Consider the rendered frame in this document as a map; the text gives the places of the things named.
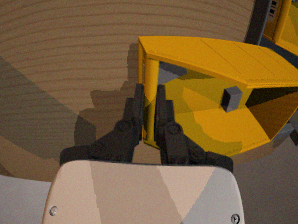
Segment yellow bin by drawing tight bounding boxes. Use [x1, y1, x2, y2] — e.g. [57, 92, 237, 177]
[262, 0, 298, 57]
[138, 36, 298, 157]

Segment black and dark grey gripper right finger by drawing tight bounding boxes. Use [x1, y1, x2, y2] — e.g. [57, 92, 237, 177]
[154, 85, 233, 174]

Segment dark grey block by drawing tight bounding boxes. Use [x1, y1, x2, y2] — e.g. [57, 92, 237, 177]
[157, 61, 188, 86]
[221, 86, 243, 113]

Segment grey slanted shelf rack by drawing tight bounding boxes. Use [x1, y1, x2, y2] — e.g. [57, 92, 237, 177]
[244, 0, 298, 146]

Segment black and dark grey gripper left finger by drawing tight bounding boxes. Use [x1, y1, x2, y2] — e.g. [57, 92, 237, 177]
[60, 84, 144, 165]

